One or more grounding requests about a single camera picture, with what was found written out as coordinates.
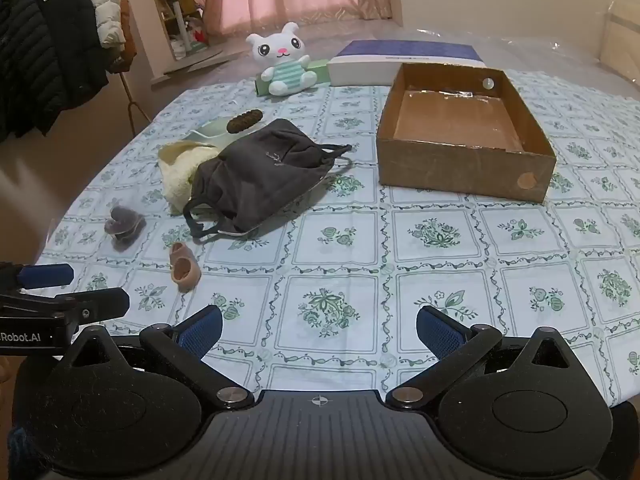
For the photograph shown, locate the cream fluffy towel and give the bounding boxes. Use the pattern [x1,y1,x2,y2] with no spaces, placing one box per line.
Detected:
[158,141,221,216]

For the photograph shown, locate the green floral tablecloth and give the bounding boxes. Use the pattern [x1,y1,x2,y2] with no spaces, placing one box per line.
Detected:
[35,67,640,406]

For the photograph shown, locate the brown cardboard box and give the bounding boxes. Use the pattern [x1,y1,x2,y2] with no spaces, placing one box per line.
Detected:
[376,62,557,204]

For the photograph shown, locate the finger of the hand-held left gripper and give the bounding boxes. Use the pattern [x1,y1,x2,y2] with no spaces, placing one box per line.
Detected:
[0,287,131,323]
[0,261,75,292]

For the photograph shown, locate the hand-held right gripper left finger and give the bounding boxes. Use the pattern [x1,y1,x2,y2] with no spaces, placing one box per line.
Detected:
[62,305,253,408]

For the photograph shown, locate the white pole stand grey base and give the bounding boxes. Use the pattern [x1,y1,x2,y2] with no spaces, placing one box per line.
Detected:
[165,0,224,61]

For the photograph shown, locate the brown hair scrunchie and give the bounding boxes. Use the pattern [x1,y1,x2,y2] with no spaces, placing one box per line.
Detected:
[226,108,264,134]

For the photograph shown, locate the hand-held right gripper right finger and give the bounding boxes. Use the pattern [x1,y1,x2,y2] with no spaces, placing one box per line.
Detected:
[386,305,581,408]

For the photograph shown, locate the light green cloth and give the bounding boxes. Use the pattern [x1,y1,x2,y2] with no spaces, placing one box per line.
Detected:
[182,116,251,148]

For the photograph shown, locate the green carton box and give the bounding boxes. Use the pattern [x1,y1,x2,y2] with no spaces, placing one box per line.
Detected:
[255,58,331,98]

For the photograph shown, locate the purple and white box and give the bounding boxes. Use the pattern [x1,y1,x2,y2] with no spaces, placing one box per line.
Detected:
[327,40,488,87]

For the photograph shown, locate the white plush bunny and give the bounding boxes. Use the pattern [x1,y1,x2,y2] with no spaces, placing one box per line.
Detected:
[246,22,319,97]

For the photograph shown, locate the white puffer jacket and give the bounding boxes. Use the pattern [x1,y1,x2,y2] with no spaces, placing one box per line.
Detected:
[62,0,126,48]

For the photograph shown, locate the metal coat rack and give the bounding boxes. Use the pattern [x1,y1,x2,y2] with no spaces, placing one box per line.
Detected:
[117,70,153,137]

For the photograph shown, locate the brown garment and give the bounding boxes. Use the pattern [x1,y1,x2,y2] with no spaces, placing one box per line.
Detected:
[107,0,137,73]

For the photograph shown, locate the black puffer jacket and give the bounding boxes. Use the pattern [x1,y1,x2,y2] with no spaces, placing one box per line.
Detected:
[0,0,108,143]

